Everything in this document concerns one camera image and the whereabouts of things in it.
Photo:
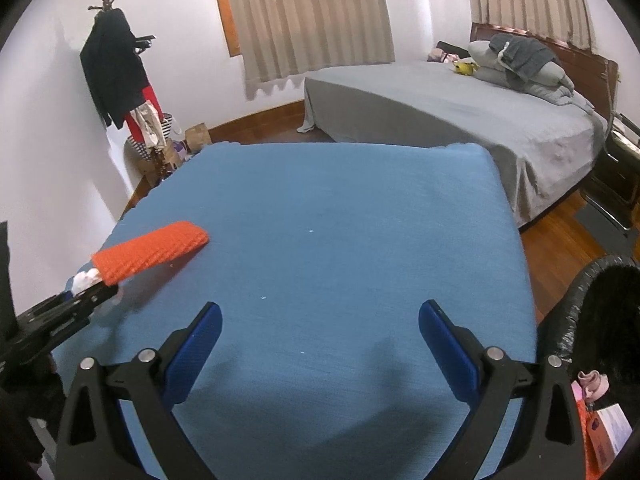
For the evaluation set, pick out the grey floor mat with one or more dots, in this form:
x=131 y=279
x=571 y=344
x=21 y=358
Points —
x=600 y=225

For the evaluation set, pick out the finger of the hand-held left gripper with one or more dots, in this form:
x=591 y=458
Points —
x=70 y=302
x=50 y=332

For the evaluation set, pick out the wooden headboard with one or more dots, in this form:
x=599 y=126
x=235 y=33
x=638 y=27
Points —
x=602 y=80

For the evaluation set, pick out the black coat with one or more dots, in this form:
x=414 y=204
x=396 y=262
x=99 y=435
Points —
x=112 y=70

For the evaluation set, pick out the red garment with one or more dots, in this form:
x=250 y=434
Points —
x=150 y=105

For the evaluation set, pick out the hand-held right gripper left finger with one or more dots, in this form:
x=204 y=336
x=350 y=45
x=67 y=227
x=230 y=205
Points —
x=195 y=350

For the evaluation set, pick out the striped tote bag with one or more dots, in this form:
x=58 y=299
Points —
x=167 y=132

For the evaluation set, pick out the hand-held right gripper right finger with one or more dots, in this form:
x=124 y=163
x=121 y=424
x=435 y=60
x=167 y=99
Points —
x=445 y=345

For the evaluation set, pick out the pile of grey pillows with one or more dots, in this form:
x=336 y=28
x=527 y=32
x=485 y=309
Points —
x=545 y=80

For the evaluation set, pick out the white paper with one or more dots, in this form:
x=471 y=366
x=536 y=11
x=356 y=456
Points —
x=85 y=279

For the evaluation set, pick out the beige patterned bag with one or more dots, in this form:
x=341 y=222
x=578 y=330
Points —
x=150 y=127

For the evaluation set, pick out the dark grey blanket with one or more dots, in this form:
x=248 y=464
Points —
x=530 y=57

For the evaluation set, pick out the trash bin with black bag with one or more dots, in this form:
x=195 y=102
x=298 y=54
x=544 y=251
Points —
x=565 y=320

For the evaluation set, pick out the wooden window frame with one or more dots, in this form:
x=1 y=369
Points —
x=225 y=5

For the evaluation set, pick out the black cloth item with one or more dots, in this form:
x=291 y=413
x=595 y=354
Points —
x=452 y=47

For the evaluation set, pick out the pink cloth item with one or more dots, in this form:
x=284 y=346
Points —
x=439 y=55

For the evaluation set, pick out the brown paper bag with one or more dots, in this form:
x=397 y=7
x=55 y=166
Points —
x=197 y=137

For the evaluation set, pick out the orange foam net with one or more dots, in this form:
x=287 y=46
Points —
x=585 y=425

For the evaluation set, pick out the pink plastic piece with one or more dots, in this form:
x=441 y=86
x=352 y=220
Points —
x=592 y=384

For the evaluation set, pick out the bed with grey sheet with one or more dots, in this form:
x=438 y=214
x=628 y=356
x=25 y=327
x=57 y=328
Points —
x=440 y=115

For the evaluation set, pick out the wide beige striped curtain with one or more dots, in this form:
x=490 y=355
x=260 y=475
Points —
x=310 y=15

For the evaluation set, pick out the blue tablecloth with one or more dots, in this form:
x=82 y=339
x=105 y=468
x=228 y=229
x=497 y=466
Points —
x=325 y=260

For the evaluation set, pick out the black metal chair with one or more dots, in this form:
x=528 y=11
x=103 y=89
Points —
x=617 y=175

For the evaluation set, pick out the orange knitted cloth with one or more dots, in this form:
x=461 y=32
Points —
x=150 y=250

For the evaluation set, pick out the white cardboard box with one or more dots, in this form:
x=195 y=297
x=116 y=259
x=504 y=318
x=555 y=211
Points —
x=612 y=432

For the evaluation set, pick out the yellow plush toy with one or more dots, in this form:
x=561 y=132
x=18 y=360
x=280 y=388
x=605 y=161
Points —
x=465 y=67

